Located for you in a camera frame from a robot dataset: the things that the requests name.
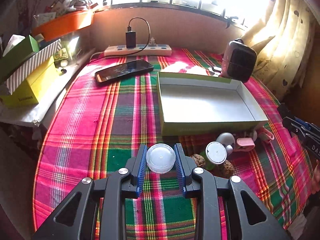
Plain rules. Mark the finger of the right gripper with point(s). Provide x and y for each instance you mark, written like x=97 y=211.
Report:
x=303 y=123
x=293 y=127

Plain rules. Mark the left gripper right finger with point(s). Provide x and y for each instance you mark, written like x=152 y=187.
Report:
x=184 y=165

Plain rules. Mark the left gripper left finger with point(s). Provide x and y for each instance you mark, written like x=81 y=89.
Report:
x=137 y=167

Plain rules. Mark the brown walnut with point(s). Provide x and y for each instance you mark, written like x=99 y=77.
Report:
x=224 y=170
x=199 y=160

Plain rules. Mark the small clear cream jar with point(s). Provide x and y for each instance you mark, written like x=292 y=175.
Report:
x=160 y=158

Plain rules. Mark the pink earhook headphone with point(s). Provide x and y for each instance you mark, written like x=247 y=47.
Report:
x=265 y=135

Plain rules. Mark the green thread spool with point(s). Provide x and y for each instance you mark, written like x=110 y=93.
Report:
x=214 y=154

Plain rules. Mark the grey round ball gadget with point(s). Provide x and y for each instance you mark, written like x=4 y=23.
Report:
x=253 y=135

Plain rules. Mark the white egg-shaped gadget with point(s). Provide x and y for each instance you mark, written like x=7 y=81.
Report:
x=228 y=141

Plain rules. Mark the pink clip case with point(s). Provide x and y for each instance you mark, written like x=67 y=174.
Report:
x=244 y=144

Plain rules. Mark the shallow green cardboard box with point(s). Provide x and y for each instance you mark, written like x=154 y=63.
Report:
x=191 y=104

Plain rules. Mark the plaid tablecloth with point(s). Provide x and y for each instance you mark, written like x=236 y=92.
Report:
x=98 y=128

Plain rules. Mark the small pink desk heater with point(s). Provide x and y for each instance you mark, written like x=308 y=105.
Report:
x=238 y=61

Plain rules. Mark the cream heart-pattern curtain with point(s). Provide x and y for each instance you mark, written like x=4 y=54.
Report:
x=282 y=37

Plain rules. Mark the black smartphone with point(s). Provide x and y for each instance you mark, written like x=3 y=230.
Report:
x=123 y=71

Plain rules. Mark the white power strip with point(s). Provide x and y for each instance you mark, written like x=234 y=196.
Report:
x=122 y=50

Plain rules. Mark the yellow cardboard box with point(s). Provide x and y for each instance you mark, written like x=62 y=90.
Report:
x=33 y=88

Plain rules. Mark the small green carton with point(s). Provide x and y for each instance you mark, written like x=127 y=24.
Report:
x=62 y=54

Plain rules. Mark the striped cardboard box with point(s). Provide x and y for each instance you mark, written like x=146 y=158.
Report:
x=22 y=72

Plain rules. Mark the orange plastic tray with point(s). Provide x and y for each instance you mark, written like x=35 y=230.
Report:
x=64 y=25

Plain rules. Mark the green tissue box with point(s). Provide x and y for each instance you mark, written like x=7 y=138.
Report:
x=17 y=56

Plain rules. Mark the black charger with cable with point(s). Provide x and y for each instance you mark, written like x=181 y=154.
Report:
x=130 y=36

